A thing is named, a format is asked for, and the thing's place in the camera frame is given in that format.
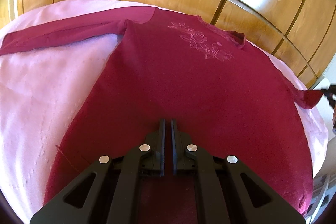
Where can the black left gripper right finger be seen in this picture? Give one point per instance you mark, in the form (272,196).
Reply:
(227,191)

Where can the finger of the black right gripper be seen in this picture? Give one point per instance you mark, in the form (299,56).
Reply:
(330,93)

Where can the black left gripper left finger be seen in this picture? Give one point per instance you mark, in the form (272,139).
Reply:
(106,192)

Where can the dark red long-sleeve shirt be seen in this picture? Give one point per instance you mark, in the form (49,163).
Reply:
(223,91)

